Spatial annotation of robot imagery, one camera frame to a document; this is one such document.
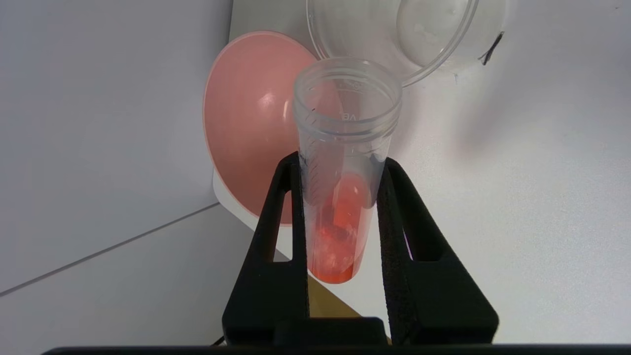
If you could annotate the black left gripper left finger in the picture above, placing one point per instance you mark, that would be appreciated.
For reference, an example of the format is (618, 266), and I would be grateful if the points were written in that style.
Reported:
(273, 291)

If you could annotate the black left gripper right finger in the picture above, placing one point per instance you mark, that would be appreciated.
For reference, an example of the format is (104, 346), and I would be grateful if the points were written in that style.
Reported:
(434, 291)

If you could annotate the clear glass beaker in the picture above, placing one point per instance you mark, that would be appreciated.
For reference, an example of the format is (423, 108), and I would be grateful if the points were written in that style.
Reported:
(424, 29)

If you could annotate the test tube with red pigment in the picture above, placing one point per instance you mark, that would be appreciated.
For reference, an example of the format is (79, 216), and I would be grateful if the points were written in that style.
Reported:
(337, 236)

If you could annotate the pink plastic bowl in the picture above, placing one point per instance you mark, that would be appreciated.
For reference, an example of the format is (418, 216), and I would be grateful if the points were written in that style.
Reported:
(246, 128)

